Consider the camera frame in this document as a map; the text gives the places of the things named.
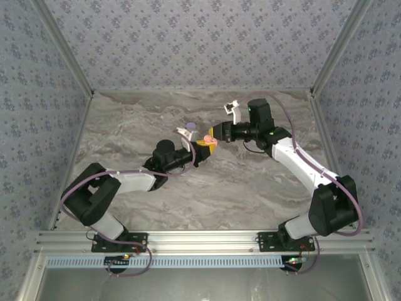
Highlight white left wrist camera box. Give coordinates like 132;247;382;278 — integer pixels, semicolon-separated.
175;126;193;154

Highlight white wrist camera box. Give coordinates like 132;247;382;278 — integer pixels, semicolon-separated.
223;100;242;125
175;126;193;154

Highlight black controller board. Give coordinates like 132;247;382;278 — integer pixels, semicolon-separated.
104;254;132;269
283;255;310;270

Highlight purple earbud charging case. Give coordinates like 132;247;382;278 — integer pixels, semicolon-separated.
185;122;201;142

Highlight aluminium frame post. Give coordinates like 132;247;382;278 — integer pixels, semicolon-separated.
31;0;95;97
309;0;374;97

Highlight grey metal sheet panel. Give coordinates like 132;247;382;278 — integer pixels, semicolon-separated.
40;268;366;301

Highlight white slotted cable duct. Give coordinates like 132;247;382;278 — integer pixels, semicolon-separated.
46;255;286;269

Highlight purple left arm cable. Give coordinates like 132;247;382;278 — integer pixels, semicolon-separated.
60;129;198;277

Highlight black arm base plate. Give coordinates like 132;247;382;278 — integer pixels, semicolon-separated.
91;232;148;252
257;231;316;253

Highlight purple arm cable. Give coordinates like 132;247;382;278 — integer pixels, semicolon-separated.
237;91;364;276
60;129;198;277

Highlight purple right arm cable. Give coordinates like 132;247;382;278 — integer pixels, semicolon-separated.
237;91;364;276

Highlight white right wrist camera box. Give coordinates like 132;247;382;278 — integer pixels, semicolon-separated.
223;100;242;125

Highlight wide aluminium frame rail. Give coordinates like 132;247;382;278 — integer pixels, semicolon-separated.
33;229;376;255

